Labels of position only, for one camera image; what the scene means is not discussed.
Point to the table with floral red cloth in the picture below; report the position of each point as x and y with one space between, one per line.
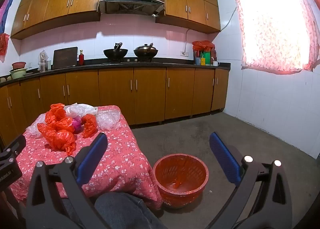
120 154

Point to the red bag over condiments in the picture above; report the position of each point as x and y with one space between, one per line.
203 45

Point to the black open wok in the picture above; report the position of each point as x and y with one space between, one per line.
115 53

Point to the pink plastic bag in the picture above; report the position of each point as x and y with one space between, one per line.
77 124

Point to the black kitchen countertop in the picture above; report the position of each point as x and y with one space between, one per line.
175 64

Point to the red plastic basket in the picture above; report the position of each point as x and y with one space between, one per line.
180 189

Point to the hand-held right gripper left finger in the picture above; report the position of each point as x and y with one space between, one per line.
91 159

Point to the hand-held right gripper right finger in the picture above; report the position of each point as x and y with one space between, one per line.
225 159

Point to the red plastic bag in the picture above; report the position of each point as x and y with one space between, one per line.
89 124
58 114
60 139
3 44

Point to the pink and blue hanging cloth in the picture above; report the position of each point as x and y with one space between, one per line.
5 9

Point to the dark condiment bottle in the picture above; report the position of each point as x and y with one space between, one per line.
213 56

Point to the person's leg in jeans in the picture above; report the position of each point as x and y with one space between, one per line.
125 211

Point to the glass jar with bag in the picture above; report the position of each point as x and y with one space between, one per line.
43 61

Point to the red basin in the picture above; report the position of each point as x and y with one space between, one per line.
18 65

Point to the white plastic bag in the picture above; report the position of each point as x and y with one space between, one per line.
75 109

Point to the clear bubble plastic bag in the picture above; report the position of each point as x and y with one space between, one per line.
107 120

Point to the black wok with lid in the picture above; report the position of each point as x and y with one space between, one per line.
145 51

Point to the green basin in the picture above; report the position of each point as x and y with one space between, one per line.
18 73

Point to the white cup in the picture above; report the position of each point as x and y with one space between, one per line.
215 63

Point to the hanging red plastic bag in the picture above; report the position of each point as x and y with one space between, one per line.
3 44

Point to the dark cutting board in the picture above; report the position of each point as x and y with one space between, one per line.
65 58

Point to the pink floral window curtain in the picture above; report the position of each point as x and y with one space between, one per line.
275 26

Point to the red bottle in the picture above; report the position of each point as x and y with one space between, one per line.
81 59

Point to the built-in gas stove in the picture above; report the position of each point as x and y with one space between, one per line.
132 61

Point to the wooden lower cabinets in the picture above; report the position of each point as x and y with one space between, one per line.
150 94

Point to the white wall socket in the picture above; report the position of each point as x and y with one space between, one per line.
185 53

